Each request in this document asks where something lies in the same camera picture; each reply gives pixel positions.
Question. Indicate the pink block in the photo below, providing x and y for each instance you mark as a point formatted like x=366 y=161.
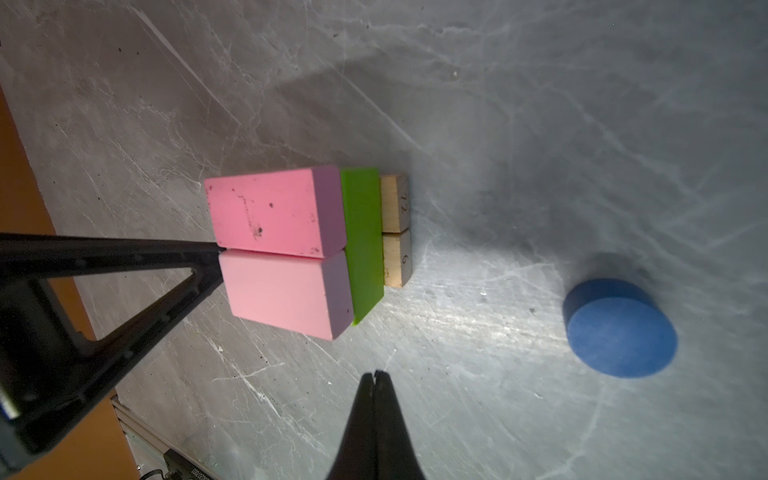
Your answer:
x=291 y=212
x=308 y=296

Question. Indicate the aluminium front rail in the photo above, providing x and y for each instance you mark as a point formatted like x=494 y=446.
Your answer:
x=169 y=462

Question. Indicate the blue round block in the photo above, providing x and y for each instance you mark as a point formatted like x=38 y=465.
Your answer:
x=616 y=328

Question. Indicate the green wood block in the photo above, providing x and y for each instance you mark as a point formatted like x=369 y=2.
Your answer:
x=364 y=249

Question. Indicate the engraved natural wood block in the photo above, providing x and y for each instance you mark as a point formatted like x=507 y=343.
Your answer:
x=397 y=258
x=395 y=203

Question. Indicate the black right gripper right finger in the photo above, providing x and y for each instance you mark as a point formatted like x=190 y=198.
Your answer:
x=376 y=443

